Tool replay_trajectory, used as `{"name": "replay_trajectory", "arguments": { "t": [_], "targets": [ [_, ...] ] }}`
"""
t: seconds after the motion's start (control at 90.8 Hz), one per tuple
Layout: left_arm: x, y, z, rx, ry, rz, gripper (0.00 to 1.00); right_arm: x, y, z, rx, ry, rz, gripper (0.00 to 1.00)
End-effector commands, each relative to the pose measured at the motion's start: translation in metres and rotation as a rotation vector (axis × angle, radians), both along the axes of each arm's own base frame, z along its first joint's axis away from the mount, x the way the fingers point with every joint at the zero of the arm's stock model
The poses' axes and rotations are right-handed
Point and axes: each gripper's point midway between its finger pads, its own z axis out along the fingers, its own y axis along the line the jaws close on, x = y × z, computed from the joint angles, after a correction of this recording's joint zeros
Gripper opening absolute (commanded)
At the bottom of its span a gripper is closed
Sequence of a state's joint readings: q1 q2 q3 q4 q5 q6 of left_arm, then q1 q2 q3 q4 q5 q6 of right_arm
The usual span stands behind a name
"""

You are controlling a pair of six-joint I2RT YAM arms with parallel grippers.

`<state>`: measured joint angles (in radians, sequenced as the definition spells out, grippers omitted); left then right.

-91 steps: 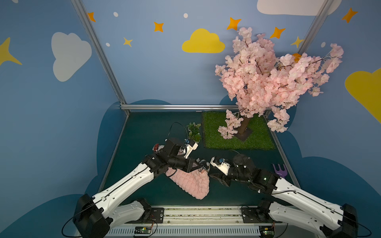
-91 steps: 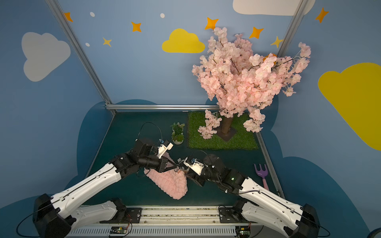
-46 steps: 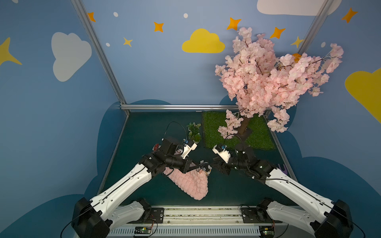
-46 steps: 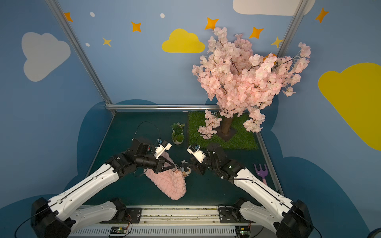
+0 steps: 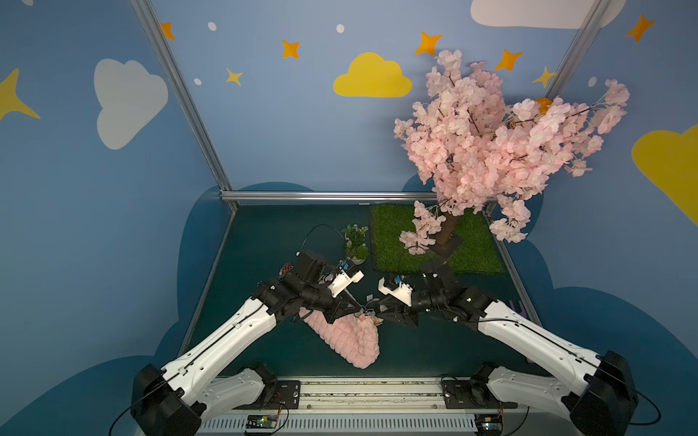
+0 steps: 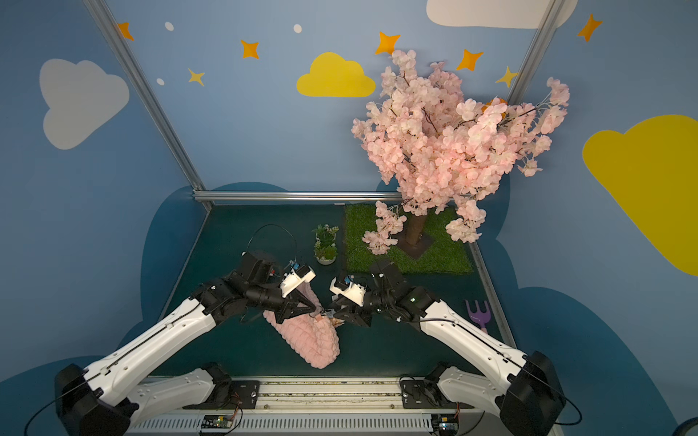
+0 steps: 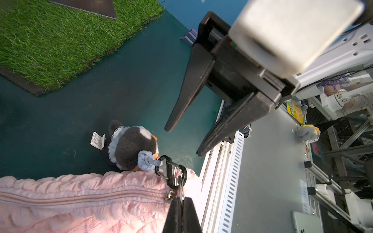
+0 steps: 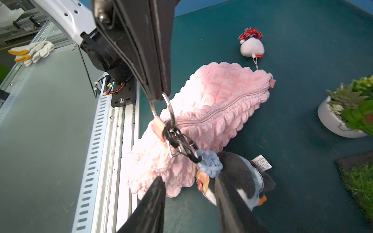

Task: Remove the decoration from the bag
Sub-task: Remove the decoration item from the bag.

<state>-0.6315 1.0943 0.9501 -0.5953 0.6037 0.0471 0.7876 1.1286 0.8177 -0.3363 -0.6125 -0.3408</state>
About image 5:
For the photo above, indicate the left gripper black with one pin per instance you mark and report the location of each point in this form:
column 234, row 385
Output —
column 338, row 305

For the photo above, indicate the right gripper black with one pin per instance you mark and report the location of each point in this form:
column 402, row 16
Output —
column 398, row 310

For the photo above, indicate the pink knitted bag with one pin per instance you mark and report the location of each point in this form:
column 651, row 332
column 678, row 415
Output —
column 355, row 338

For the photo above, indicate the penguin plush keychain decoration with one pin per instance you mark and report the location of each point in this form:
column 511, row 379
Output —
column 371, row 314

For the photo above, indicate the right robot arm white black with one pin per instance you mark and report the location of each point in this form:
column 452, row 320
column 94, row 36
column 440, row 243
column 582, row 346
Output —
column 595, row 392

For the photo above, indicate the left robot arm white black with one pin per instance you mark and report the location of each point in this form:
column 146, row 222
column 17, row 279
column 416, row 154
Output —
column 178, row 397

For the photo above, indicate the small red white toy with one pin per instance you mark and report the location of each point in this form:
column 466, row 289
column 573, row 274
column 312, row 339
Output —
column 285, row 269

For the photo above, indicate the small potted green plant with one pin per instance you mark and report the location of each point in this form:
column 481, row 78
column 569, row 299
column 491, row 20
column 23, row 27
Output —
column 356, row 248

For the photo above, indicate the green artificial grass mat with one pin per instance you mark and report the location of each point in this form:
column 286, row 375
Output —
column 477, row 253

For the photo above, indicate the left green circuit board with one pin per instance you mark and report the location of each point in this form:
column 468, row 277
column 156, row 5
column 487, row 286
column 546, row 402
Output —
column 264, row 423

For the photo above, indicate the green circuit board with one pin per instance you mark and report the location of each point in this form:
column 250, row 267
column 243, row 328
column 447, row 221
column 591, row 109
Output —
column 488, row 425
column 264, row 423

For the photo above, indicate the right green circuit board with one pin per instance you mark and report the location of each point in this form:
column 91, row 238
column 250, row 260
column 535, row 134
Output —
column 488, row 425

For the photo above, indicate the pink cherry blossom tree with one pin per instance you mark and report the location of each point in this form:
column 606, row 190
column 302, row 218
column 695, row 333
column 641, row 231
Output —
column 475, row 147

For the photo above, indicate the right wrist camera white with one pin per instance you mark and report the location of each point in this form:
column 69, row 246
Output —
column 397, row 287

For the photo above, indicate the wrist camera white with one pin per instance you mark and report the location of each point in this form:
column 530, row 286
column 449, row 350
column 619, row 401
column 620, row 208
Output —
column 346, row 273
column 397, row 287

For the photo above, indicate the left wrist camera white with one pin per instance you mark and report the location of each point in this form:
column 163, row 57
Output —
column 346, row 273

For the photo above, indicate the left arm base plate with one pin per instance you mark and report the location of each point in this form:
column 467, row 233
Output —
column 286, row 393

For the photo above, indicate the aluminium front rail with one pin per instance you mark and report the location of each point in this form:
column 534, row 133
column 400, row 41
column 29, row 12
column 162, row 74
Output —
column 375, row 406

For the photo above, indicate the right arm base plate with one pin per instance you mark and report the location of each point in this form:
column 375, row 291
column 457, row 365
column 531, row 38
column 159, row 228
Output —
column 463, row 394

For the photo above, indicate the aluminium back frame bar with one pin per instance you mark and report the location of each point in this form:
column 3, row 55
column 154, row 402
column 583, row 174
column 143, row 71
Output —
column 281, row 196

